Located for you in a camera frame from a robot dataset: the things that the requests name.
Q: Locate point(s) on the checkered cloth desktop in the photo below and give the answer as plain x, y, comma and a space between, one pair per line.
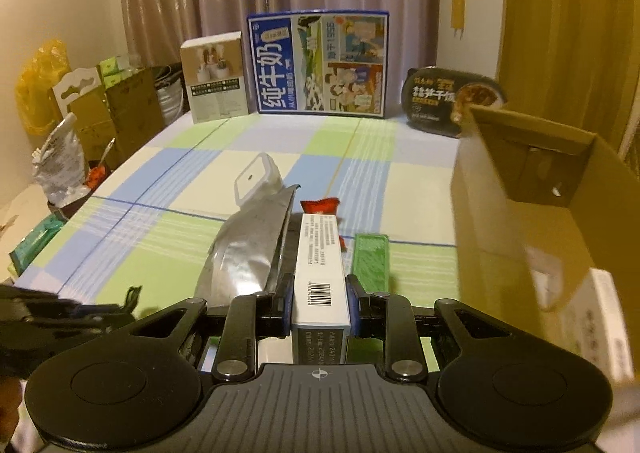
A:
150, 233

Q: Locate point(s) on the black instant rice bowl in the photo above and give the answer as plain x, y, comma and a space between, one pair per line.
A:
440, 100

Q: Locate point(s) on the green packet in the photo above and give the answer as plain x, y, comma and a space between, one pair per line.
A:
371, 260

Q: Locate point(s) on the wooden wardrobe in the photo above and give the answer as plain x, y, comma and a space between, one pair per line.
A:
565, 23

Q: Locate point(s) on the white square charger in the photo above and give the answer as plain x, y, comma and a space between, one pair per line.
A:
256, 178

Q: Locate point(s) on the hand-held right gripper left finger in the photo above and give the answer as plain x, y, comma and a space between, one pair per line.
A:
286, 305

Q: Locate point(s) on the yellow plastic bag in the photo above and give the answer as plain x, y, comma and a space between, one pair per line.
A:
37, 83

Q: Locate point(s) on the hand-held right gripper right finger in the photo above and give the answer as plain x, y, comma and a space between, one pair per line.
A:
352, 305

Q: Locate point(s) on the long white barcode box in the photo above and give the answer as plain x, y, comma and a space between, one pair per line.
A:
320, 258

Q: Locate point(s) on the red snack packet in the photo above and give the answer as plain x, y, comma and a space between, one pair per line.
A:
320, 205

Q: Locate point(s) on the crumpled silver white bag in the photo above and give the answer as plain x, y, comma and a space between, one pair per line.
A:
60, 163

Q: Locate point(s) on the silver foil bag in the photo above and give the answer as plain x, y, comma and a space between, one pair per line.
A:
250, 243

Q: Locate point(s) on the white striped bag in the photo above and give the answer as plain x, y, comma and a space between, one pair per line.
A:
169, 95

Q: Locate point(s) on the white printed box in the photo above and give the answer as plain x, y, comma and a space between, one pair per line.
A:
600, 323

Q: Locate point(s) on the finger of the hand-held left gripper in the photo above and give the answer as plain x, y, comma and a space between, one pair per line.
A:
85, 317

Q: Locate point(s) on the brown cardboard box with hanger flap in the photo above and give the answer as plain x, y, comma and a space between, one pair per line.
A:
125, 113

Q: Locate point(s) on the metal spoon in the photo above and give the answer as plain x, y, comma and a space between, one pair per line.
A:
106, 153

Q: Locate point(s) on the green tissue packets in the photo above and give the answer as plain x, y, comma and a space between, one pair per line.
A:
111, 69

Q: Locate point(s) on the small red packet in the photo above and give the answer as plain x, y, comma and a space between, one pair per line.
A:
95, 177

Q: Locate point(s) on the white product box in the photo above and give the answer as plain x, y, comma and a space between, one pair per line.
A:
216, 78

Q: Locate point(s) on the yellow wall hanging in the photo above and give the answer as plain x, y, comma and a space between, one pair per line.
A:
459, 0

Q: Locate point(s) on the blue milk carton case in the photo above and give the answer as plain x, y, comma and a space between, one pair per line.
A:
320, 65

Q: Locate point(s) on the teal wipes packet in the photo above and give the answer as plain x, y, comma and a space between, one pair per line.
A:
37, 245

